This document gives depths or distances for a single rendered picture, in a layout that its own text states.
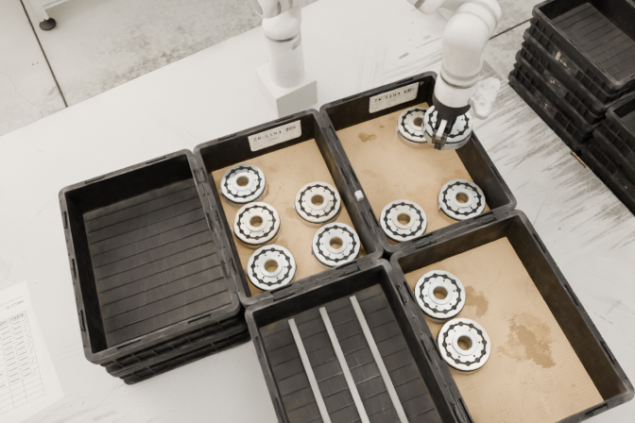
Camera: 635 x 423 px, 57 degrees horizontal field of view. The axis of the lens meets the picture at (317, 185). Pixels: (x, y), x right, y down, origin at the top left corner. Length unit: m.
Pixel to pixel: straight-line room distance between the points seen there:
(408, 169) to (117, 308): 0.71
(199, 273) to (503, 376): 0.65
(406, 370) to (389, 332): 0.08
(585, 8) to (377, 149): 1.18
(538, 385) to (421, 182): 0.49
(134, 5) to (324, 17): 1.45
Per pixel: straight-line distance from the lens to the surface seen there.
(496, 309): 1.28
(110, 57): 2.93
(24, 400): 1.49
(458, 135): 1.25
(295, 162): 1.40
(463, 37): 0.97
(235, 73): 1.76
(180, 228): 1.36
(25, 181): 1.73
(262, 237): 1.28
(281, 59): 1.50
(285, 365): 1.22
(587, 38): 2.27
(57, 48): 3.07
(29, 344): 1.53
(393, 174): 1.38
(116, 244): 1.39
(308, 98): 1.63
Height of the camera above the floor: 2.01
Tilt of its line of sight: 60 degrees down
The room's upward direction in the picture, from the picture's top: 4 degrees counter-clockwise
